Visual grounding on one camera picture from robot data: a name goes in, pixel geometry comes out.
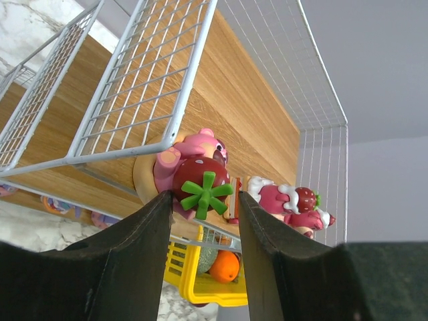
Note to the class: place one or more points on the purple bunny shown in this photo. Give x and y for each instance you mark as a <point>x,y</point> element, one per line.
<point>7,190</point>

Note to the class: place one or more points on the purple bunny donut toy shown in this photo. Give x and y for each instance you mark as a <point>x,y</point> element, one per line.
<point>55,206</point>

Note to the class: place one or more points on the purple bunny figure toy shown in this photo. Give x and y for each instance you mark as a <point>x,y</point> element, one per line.
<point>102,221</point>

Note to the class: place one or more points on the white wire wooden shelf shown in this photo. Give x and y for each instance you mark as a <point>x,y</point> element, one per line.
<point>84,115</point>

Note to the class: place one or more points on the pink strawberry cake toy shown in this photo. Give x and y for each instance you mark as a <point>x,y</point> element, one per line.
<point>194,169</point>

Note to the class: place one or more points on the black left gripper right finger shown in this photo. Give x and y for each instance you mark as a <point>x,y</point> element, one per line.
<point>291,277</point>

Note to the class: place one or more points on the green melon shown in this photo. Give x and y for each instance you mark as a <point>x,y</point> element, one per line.
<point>208,255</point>

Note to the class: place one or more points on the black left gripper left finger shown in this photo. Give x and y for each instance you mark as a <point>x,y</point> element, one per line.
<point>116,274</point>

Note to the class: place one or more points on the yellow plastic basket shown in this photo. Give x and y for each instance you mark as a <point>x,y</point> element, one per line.
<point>182,260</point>

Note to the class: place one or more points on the pink bear strawberry toy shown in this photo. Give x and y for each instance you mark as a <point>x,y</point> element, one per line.
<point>232,201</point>

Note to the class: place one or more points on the orange fruit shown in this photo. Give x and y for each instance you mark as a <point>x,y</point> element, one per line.
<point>225,267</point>

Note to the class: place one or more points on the pink bear cake toy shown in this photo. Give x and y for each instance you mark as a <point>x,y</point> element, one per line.
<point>297,207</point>

